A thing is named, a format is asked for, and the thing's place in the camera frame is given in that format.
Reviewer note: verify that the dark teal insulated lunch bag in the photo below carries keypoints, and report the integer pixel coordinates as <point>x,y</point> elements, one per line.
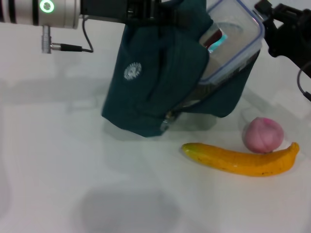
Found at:
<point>150,92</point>

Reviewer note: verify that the pink peach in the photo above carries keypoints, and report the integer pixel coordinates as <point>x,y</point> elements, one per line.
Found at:
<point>263,136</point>

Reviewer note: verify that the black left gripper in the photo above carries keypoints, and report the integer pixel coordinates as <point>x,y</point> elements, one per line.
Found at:
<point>107,11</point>

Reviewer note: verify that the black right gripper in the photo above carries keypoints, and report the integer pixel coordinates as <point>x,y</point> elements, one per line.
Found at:
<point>291,34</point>

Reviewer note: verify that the white and silver left arm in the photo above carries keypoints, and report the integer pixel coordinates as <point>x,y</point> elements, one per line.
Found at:
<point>36,12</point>

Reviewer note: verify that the yellow banana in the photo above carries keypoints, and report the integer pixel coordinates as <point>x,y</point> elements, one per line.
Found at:
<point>243,165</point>

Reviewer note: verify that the clear blue-rimmed plastic food container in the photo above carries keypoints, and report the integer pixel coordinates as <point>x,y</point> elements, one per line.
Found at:
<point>238,36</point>

